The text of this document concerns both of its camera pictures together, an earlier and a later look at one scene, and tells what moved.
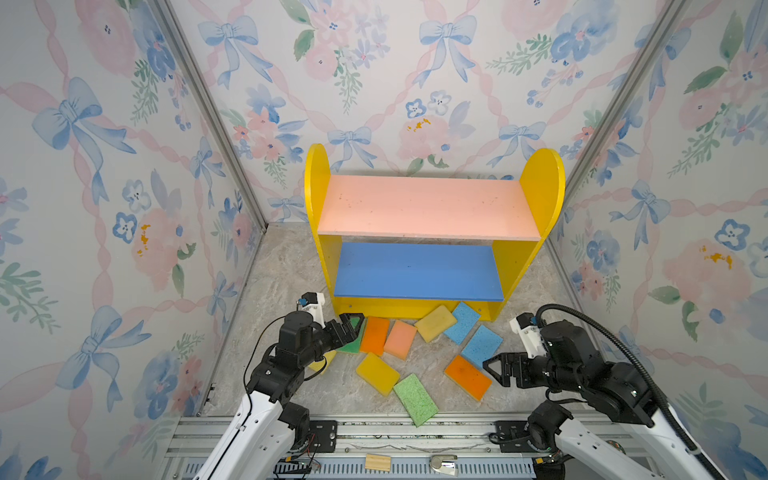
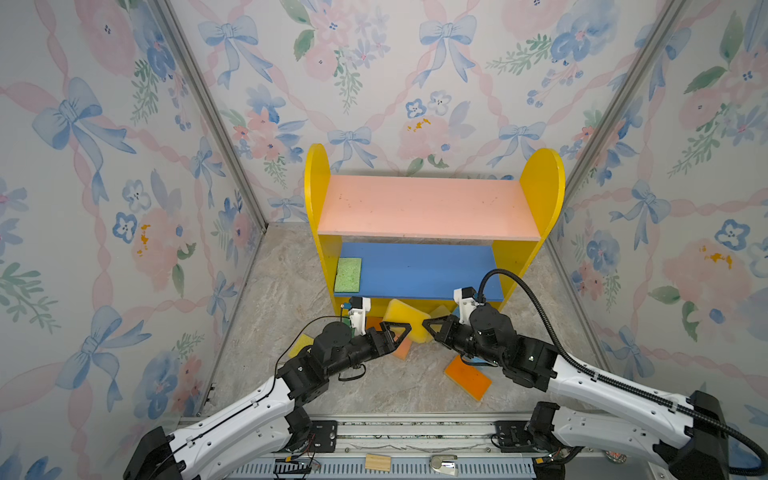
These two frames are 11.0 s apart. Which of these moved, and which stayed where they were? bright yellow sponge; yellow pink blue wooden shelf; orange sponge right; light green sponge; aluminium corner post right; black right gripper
Moved: light green sponge; black right gripper; bright yellow sponge
Stayed: yellow pink blue wooden shelf; aluminium corner post right; orange sponge right
